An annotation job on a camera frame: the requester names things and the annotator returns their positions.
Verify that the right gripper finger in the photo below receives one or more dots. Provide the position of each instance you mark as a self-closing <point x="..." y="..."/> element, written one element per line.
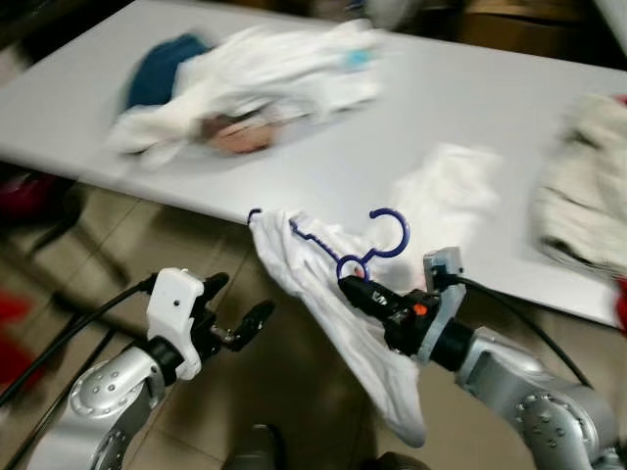
<point x="364" y="286"/>
<point x="367" y="302"/>

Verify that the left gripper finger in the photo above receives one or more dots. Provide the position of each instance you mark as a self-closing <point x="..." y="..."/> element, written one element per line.
<point x="216" y="284"/>
<point x="255" y="318"/>

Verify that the white shirt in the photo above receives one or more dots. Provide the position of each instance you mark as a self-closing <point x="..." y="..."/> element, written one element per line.
<point x="333" y="333"/>

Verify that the purple clothes hanger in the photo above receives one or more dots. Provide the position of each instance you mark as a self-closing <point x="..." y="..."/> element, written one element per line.
<point x="405" y="233"/>

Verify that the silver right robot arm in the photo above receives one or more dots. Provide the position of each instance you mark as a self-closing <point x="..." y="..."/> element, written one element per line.
<point x="529" y="401"/>

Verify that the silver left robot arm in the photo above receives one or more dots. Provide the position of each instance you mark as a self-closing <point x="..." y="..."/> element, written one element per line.
<point x="98" y="401"/>

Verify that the crumpled white garment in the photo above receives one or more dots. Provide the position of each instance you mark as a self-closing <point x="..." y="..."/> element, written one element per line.
<point x="451" y="196"/>

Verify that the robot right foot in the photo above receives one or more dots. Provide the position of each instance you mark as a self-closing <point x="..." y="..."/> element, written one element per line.
<point x="402" y="462"/>

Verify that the red garment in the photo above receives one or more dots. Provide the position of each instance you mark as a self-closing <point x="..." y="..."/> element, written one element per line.
<point x="622" y="304"/>

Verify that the tan brown cloth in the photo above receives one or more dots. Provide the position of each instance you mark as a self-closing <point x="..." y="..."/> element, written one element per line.
<point x="240" y="135"/>

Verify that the dark red blurry object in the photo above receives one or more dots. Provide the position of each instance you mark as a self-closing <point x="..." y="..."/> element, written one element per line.
<point x="24" y="196"/>

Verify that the dark blue garment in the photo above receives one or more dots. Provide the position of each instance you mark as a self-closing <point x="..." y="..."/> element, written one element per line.
<point x="162" y="73"/>

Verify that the beige garment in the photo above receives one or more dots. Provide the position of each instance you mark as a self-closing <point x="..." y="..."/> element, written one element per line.
<point x="588" y="186"/>

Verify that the cream white garment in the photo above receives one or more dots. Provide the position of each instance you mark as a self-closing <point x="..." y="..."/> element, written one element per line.
<point x="274" y="69"/>

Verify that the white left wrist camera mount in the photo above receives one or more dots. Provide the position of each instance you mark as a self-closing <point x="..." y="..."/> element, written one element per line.
<point x="174" y="308"/>

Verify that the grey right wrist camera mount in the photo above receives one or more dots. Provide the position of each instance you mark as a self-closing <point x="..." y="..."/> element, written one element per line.
<point x="446" y="269"/>

